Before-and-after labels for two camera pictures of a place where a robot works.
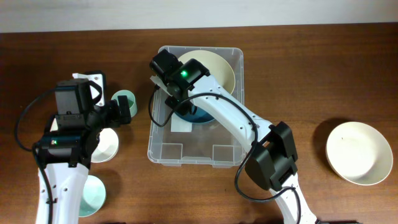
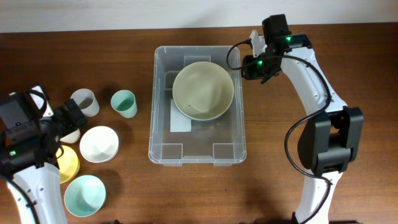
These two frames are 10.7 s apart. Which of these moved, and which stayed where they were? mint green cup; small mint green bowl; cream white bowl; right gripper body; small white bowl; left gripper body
Moved: cream white bowl; right gripper body; left gripper body
Stayed: small mint green bowl; mint green cup; small white bowl
